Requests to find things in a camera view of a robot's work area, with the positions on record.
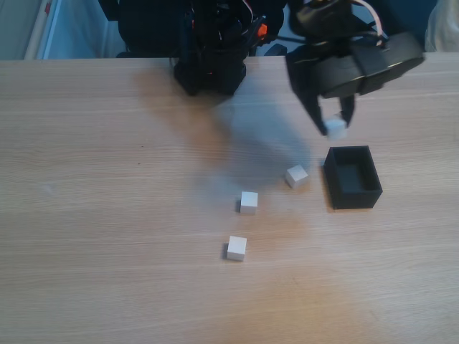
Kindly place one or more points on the white cube block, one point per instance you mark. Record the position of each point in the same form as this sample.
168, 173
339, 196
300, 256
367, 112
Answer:
296, 176
236, 248
336, 129
249, 202

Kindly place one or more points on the black open box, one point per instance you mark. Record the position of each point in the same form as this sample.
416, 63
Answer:
358, 200

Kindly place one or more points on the small tape piece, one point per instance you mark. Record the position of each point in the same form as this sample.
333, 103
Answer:
323, 162

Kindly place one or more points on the orange clamp knob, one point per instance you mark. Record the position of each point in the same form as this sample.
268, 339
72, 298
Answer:
262, 31

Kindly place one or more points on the person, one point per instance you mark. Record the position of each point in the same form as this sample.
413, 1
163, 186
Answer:
443, 28

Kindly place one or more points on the white framed board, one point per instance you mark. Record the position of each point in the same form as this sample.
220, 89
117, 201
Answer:
71, 32

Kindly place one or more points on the black oval camera box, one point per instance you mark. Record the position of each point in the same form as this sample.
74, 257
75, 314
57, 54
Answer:
373, 68

